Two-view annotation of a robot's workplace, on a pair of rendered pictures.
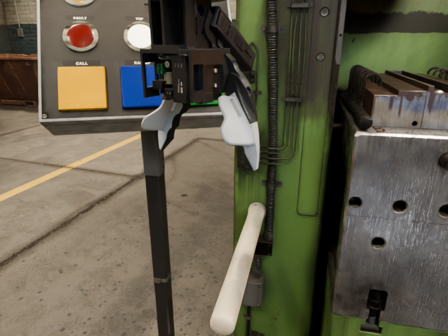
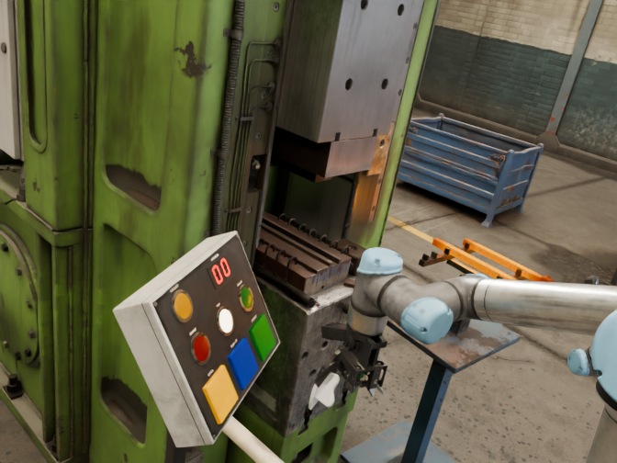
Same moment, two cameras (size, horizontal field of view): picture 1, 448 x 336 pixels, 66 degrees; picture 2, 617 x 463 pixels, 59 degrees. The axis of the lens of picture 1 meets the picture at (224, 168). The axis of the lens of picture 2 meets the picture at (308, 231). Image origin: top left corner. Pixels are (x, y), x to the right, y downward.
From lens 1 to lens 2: 110 cm
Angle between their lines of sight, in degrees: 60
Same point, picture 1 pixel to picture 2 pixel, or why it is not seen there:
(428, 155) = (339, 309)
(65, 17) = (185, 337)
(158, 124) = (323, 397)
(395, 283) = not seen: hidden behind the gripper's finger
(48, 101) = (210, 423)
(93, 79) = (225, 380)
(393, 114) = (313, 286)
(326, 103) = not seen: hidden behind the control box
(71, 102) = (224, 411)
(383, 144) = (320, 313)
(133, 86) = (241, 367)
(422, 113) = (326, 280)
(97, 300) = not seen: outside the picture
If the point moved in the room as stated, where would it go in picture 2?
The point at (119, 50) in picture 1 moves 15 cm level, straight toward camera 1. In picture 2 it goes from (221, 343) to (297, 365)
